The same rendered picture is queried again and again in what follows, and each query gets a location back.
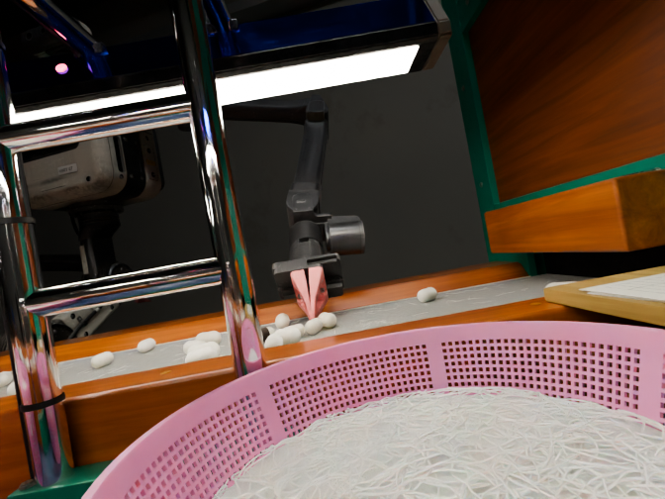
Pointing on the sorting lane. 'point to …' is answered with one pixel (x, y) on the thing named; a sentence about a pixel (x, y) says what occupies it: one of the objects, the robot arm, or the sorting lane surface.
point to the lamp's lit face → (273, 81)
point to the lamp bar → (235, 52)
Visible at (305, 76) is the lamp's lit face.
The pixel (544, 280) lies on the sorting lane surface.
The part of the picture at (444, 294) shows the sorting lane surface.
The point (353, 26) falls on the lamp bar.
